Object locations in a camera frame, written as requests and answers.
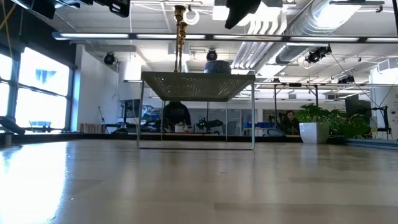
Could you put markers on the black aluminium table frame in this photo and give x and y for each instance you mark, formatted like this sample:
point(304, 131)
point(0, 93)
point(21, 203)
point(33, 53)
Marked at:
point(93, 137)

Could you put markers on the black beam with light strips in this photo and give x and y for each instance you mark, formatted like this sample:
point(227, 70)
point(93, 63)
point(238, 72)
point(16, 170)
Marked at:
point(133, 36)

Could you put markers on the gold candlestick holder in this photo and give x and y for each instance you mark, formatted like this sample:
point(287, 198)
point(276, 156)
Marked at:
point(179, 14)
point(183, 31)

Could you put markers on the person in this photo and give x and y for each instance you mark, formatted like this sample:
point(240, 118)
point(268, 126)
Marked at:
point(177, 116)
point(289, 119)

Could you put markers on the background black robot arm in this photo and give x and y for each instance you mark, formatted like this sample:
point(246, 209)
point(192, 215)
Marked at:
point(208, 124)

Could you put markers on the silver ventilation duct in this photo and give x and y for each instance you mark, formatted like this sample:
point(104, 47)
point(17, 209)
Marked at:
point(311, 28)

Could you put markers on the green perforated metal shelf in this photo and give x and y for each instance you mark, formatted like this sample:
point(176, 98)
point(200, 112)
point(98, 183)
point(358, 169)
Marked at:
point(199, 85)

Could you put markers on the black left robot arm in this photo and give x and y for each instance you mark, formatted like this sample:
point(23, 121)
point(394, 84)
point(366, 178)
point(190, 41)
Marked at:
point(40, 7)

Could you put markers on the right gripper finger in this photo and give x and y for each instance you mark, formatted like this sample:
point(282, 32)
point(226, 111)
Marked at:
point(241, 12)

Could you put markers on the black ceiling spotlight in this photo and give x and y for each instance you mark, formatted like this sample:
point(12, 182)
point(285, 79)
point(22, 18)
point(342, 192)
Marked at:
point(211, 55)
point(109, 58)

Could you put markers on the green plant in white pot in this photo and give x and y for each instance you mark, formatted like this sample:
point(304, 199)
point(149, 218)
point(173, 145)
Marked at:
point(314, 132)

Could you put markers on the black frame workstation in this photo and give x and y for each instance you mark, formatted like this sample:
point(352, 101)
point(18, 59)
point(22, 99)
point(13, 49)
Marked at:
point(295, 84)

